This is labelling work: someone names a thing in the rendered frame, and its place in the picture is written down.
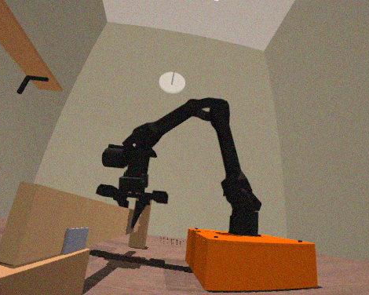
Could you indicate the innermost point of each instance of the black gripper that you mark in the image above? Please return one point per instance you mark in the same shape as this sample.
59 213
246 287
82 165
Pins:
121 196

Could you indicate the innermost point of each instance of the long tan wooden beam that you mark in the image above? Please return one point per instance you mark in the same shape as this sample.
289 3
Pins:
37 224

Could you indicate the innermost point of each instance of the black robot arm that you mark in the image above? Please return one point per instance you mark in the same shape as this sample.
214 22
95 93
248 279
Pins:
236 188

